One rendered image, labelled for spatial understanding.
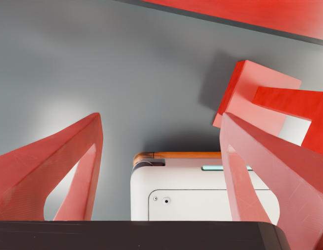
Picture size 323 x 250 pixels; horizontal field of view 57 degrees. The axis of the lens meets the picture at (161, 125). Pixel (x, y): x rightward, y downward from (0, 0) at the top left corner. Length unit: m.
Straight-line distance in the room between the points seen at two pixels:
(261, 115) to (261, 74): 0.14
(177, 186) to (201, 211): 0.11
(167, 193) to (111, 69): 0.50
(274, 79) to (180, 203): 0.51
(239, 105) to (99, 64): 0.52
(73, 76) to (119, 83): 0.17
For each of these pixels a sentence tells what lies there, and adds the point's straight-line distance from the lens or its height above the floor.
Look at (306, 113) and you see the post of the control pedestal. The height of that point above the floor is 0.50.
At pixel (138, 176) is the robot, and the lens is 0.90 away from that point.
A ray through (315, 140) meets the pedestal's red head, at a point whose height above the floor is 0.69.
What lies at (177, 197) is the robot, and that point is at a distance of 0.91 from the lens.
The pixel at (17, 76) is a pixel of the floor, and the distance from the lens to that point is 1.24.
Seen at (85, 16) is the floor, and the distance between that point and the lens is 1.17.
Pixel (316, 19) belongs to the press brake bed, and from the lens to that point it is 0.92.
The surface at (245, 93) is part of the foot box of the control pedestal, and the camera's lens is 1.04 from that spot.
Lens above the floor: 1.12
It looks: 81 degrees down
